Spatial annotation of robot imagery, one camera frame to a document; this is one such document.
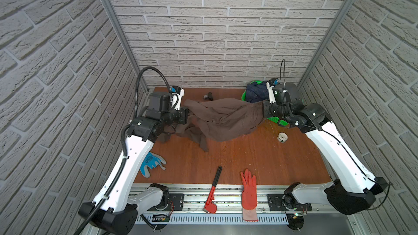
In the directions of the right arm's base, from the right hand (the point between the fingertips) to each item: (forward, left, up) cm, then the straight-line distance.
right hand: (270, 103), depth 69 cm
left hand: (+1, +35, -1) cm, 35 cm away
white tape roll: (0, -16, -33) cm, 37 cm away
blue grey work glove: (-10, +59, -30) cm, 67 cm away
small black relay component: (+36, +26, -32) cm, 55 cm away
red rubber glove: (-30, +10, -32) cm, 45 cm away
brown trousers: (-1, +24, -9) cm, 25 cm away
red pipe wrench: (-33, +29, -33) cm, 54 cm away
